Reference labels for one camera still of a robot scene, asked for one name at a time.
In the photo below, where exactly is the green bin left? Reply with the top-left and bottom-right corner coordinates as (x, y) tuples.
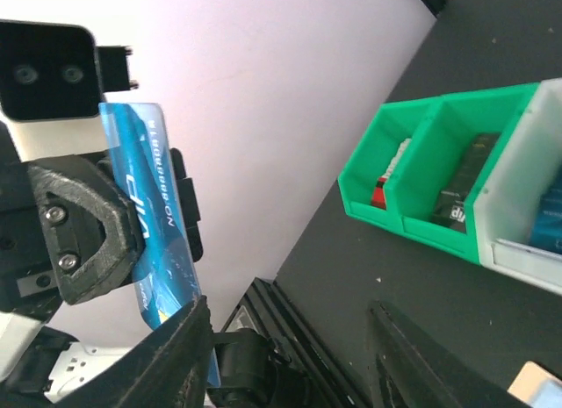
(338, 97), (441, 233)

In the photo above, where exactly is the green bin middle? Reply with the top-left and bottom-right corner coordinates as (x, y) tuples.
(393, 82), (538, 264)

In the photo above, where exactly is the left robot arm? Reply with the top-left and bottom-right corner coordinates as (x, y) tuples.
(1, 127), (311, 407)

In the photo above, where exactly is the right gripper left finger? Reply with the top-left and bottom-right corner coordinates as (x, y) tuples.
(56, 296), (213, 408)

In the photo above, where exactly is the green bin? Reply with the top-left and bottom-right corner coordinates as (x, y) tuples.
(393, 82), (538, 264)
(338, 97), (441, 233)

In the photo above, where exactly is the tan leather card holder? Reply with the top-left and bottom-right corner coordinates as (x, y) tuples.
(508, 361), (562, 408)

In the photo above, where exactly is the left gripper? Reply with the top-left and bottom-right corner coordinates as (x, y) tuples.
(1, 149), (192, 322)

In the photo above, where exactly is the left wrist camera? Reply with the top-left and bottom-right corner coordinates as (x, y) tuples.
(1, 20), (139, 163)

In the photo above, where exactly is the red white card stack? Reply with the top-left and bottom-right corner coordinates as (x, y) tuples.
(371, 138), (412, 210)

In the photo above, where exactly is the white bin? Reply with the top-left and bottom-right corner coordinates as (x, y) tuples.
(473, 78), (561, 295)

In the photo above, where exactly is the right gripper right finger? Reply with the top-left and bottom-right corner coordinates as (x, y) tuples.
(368, 300), (521, 407)

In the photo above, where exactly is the black card stack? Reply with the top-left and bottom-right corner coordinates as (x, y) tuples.
(430, 132), (500, 233)

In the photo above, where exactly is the blue card stack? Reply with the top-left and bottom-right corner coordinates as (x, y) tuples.
(528, 168), (561, 254)

